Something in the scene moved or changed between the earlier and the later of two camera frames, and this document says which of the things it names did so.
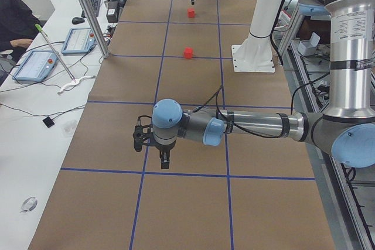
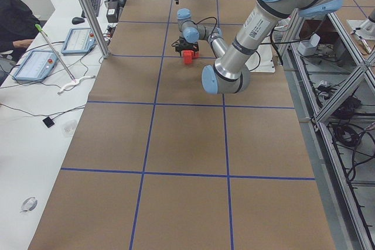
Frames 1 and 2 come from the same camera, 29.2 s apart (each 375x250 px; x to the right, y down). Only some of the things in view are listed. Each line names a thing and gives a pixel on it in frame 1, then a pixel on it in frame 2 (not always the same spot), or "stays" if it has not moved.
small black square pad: (48, 122) stays
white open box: (307, 47) stays
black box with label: (113, 11) stays
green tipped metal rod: (38, 27) stays
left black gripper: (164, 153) to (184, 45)
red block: (188, 52) to (197, 54)
